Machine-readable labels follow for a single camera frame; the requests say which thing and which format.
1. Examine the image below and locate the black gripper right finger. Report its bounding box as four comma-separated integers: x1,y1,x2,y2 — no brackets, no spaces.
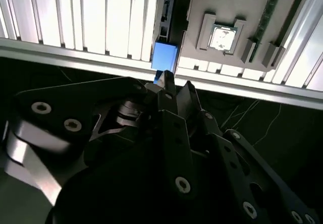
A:
176,81,323,224

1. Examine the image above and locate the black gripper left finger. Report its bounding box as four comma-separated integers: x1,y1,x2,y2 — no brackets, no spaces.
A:
4,70,200,209

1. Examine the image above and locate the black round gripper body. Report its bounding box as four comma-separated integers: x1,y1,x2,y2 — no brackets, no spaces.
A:
46,96,243,224

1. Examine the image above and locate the hard disk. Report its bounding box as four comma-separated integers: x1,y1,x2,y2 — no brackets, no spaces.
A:
150,0,195,86

